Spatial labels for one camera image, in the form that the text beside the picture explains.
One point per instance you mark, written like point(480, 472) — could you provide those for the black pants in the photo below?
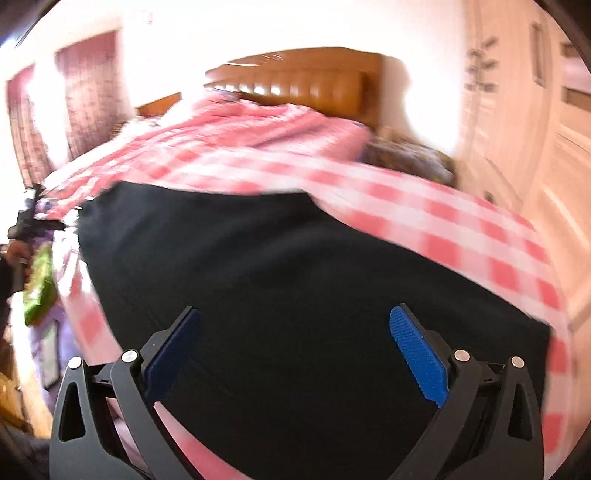
point(294, 373)

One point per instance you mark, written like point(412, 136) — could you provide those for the green cartoon blanket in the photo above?
point(40, 292)

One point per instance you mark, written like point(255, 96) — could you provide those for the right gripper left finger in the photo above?
point(84, 442)

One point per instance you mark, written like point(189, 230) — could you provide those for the pink crumpled quilt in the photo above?
point(221, 119)

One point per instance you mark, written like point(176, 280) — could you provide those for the wooden nightstand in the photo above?
point(158, 107)

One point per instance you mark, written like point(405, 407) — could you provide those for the brown wooden headboard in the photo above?
point(335, 81)

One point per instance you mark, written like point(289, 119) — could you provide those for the light wooden wardrobe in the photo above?
point(525, 142)

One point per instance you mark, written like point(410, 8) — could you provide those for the pink checkered bed sheet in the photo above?
point(491, 246)

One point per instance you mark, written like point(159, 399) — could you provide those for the person left forearm black sleeve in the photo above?
point(6, 285)

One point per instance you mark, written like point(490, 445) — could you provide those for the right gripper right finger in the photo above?
point(488, 423)

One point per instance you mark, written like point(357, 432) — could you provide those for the dark patterned pillow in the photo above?
point(394, 151)

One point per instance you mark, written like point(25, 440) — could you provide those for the dark red curtain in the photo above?
point(65, 105)

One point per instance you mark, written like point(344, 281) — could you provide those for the person left hand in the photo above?
point(18, 254)

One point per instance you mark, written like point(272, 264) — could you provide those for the purple cloth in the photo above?
point(52, 346)

